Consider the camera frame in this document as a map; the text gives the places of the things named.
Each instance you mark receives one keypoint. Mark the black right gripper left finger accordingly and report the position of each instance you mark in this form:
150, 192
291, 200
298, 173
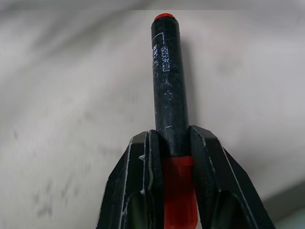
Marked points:
133, 181

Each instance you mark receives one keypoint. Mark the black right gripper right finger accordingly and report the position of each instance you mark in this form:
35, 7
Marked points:
221, 181

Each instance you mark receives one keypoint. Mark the black marker with red cap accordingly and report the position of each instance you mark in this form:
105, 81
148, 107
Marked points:
169, 83

